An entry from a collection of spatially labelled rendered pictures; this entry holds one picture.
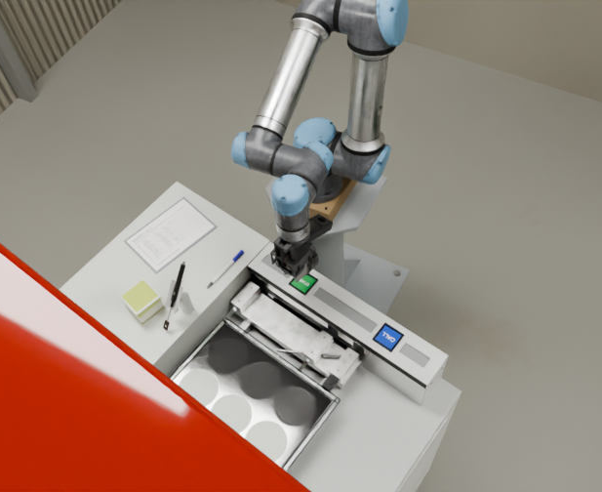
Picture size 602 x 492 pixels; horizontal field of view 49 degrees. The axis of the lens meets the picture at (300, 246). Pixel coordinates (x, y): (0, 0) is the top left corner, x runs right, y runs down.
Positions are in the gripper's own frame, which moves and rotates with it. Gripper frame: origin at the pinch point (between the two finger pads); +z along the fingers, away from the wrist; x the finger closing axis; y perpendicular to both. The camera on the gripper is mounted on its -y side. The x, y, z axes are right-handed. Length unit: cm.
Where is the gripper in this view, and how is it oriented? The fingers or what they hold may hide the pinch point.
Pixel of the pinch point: (303, 269)
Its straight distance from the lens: 163.9
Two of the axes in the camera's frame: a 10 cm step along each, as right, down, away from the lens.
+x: 7.9, 4.9, -3.7
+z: 0.6, 5.5, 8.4
